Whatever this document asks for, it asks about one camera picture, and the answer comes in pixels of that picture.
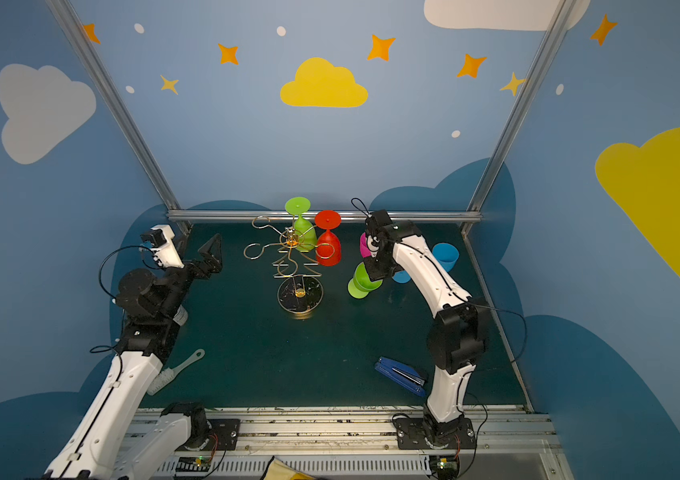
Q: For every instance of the gold wire glass rack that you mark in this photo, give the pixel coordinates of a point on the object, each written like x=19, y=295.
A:
x=300, y=291

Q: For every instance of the small silver tin can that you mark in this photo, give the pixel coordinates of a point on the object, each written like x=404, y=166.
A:
x=181, y=316

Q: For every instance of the aluminium front rail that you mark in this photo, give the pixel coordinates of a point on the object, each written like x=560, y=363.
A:
x=360, y=430

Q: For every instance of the blue wine glass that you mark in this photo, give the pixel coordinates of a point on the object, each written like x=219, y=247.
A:
x=447, y=255
x=401, y=277

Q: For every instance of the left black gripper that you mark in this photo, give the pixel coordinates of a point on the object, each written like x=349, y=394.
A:
x=200, y=265

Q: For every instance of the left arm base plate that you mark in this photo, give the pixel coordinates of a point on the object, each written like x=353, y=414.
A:
x=219, y=434

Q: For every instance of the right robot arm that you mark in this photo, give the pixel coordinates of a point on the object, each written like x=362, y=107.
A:
x=458, y=337

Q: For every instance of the red wine glass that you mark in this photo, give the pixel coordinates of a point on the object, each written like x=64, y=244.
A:
x=329, y=247

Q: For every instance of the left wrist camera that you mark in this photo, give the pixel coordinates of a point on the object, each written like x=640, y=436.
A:
x=160, y=241

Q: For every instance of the white scrub brush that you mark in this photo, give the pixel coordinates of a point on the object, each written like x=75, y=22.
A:
x=168, y=375

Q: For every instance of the blue stapler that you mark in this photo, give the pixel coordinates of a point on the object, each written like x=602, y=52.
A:
x=403, y=375

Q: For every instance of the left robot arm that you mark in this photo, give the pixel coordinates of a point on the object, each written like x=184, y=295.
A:
x=152, y=303

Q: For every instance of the blue wine glass front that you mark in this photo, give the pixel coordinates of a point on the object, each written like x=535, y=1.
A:
x=447, y=255

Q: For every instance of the green wine glass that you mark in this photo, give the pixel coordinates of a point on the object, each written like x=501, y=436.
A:
x=361, y=285
x=304, y=229

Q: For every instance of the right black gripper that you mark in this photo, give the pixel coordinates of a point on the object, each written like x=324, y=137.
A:
x=373, y=267

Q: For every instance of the pink wine glass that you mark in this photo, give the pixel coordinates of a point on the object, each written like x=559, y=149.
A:
x=363, y=246

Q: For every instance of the green wine glass back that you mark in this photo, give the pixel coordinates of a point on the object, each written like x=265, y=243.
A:
x=304, y=229

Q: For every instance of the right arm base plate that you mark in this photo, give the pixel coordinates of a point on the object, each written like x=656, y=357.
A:
x=415, y=433

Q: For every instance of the yellow object at bottom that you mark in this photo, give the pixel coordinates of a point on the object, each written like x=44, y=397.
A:
x=278, y=470

